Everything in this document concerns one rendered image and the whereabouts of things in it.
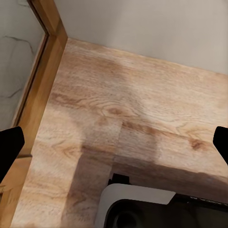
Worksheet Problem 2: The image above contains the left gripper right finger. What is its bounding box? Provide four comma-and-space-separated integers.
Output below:
213, 126, 228, 164

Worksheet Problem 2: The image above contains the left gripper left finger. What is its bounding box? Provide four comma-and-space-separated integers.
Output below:
0, 126, 25, 183

